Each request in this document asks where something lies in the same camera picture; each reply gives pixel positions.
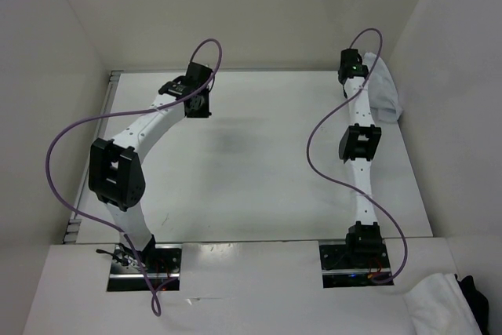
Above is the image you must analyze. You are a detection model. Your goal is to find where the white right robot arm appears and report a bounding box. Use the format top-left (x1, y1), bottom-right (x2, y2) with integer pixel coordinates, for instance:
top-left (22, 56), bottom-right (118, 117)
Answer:
top-left (338, 48), bottom-right (383, 268)

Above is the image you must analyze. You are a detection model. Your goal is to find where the black cloth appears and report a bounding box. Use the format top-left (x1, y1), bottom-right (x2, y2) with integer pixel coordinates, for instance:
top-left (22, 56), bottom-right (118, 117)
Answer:
top-left (457, 275), bottom-right (489, 335)

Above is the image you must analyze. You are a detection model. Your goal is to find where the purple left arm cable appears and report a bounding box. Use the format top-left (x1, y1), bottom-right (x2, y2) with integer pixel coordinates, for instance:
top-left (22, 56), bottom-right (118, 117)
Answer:
top-left (45, 38), bottom-right (224, 317)

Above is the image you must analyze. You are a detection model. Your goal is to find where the white skirt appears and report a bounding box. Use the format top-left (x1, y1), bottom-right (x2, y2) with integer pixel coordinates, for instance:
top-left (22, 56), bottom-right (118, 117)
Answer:
top-left (363, 52), bottom-right (403, 123)

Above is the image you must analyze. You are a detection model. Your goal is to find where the white cloth pile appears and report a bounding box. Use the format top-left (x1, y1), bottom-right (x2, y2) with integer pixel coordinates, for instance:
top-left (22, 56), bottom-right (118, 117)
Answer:
top-left (404, 273), bottom-right (482, 335)

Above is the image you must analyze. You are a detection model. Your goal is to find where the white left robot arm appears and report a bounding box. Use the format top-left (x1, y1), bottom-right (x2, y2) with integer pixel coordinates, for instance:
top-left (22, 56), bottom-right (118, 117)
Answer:
top-left (89, 62), bottom-right (214, 272)

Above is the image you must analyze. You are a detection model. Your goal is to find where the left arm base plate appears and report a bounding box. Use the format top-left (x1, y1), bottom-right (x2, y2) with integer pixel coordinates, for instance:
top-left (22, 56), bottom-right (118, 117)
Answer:
top-left (96, 244), bottom-right (182, 292)

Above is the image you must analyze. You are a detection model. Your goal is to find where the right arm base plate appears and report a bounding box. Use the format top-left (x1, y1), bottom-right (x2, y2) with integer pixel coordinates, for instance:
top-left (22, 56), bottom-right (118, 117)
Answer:
top-left (318, 240), bottom-right (392, 289)

